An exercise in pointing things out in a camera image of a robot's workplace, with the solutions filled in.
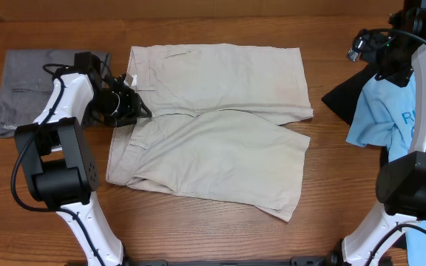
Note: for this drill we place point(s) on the folded grey cloth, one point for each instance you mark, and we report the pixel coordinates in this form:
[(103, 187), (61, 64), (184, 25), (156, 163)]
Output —
[(28, 92)]

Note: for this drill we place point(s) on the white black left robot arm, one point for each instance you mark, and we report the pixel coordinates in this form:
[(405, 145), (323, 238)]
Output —
[(55, 171)]

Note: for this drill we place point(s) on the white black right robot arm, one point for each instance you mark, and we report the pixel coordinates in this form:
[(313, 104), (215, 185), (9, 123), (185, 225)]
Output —
[(401, 184)]

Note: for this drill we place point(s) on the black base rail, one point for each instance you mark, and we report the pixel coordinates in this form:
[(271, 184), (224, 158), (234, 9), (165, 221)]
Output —
[(294, 261)]

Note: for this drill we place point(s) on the black garment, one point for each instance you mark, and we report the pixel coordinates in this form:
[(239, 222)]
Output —
[(348, 103)]

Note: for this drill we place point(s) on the light blue printed t-shirt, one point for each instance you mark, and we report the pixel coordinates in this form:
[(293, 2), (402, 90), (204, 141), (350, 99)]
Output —
[(385, 116)]

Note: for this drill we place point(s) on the beige khaki shorts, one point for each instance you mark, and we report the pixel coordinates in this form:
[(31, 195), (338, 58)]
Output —
[(219, 125)]

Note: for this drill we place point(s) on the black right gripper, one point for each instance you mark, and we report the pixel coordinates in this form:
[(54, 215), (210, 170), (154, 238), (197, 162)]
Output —
[(400, 75)]

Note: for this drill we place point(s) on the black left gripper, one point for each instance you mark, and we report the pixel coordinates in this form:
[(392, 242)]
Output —
[(131, 110)]

